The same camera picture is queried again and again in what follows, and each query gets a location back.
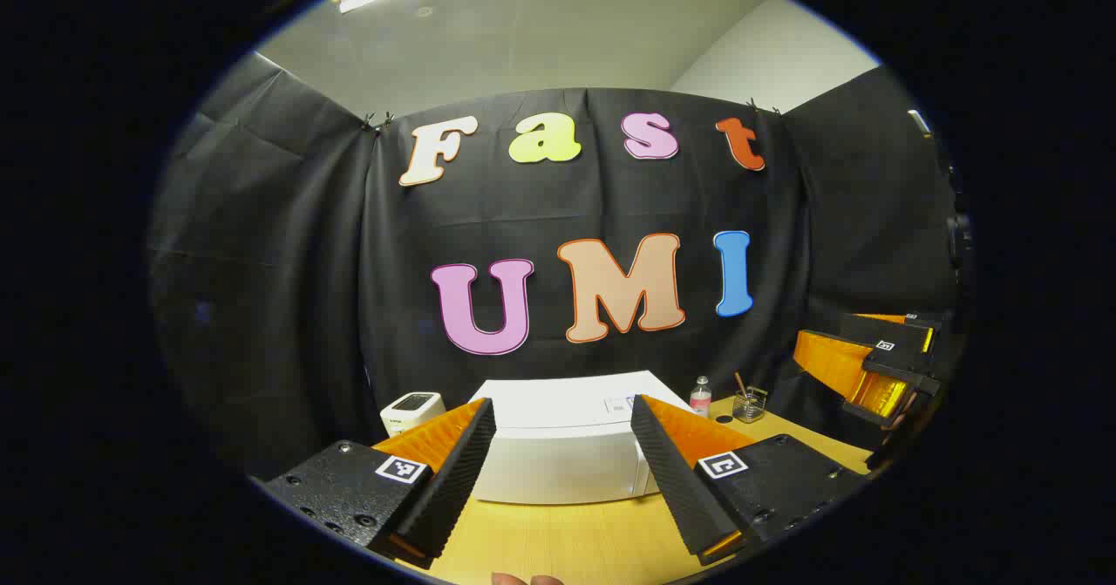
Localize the white toaster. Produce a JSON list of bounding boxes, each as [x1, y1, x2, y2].
[[380, 391, 447, 436]]

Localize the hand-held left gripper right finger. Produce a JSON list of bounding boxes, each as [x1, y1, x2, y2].
[[629, 393, 873, 567]]

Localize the wire mesh pen holder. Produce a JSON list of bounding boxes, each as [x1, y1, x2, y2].
[[732, 372, 769, 424]]

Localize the white microwave oven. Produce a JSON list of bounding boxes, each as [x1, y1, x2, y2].
[[468, 371, 698, 506]]

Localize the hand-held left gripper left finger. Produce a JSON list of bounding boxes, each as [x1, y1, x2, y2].
[[262, 398, 498, 568]]

